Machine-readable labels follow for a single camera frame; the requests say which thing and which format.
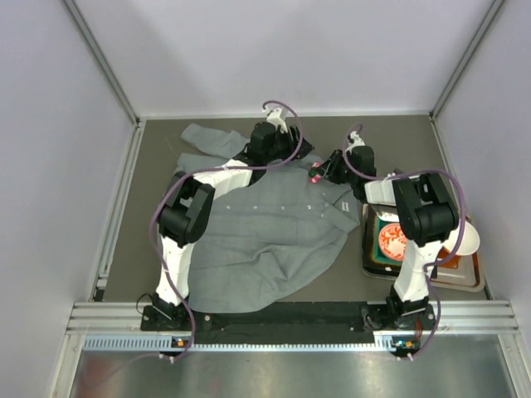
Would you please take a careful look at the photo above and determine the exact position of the grey button-up shirt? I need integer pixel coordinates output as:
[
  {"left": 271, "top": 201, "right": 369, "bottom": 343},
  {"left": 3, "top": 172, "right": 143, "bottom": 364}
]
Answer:
[{"left": 157, "top": 122, "right": 362, "bottom": 314}]

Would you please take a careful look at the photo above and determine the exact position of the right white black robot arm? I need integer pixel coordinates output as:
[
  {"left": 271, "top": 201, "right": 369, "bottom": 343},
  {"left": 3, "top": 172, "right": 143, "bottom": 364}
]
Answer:
[{"left": 309, "top": 145, "right": 463, "bottom": 330}]

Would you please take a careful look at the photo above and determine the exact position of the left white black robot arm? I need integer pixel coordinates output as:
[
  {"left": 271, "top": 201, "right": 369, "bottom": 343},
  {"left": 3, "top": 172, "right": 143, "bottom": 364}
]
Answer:
[{"left": 149, "top": 121, "right": 314, "bottom": 322}]

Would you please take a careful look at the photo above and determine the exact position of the black square plate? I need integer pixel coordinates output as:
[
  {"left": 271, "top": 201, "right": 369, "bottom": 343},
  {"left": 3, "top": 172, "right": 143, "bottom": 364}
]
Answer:
[{"left": 362, "top": 206, "right": 402, "bottom": 279}]

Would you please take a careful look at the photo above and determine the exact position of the red white patterned dish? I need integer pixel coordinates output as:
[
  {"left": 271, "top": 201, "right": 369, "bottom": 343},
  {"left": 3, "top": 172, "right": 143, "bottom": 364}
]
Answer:
[{"left": 378, "top": 222, "right": 407, "bottom": 262}]

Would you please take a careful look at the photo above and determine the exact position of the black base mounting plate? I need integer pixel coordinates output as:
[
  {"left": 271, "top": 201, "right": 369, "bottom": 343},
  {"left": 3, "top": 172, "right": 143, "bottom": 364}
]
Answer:
[{"left": 140, "top": 302, "right": 435, "bottom": 332}]

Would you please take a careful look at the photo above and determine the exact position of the silver metal tray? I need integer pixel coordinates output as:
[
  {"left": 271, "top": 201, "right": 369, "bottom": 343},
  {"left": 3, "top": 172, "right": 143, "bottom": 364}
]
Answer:
[{"left": 359, "top": 202, "right": 486, "bottom": 294}]

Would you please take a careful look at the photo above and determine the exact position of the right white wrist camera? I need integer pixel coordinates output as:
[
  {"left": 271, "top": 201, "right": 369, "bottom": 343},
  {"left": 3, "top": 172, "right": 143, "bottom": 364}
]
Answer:
[{"left": 345, "top": 131, "right": 366, "bottom": 152}]

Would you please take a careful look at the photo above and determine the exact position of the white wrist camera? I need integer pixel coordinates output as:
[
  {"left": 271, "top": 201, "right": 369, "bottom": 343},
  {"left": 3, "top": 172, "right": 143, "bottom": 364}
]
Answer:
[
  {"left": 262, "top": 104, "right": 288, "bottom": 133},
  {"left": 345, "top": 131, "right": 366, "bottom": 152}
]

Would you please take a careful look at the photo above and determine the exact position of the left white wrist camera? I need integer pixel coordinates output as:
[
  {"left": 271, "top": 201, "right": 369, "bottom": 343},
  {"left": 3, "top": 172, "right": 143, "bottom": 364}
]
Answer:
[{"left": 262, "top": 104, "right": 288, "bottom": 133}]

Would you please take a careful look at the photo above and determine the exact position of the grey slotted cable duct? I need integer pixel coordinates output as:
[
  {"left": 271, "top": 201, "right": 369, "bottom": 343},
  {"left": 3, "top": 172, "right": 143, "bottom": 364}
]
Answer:
[{"left": 83, "top": 335, "right": 415, "bottom": 353}]

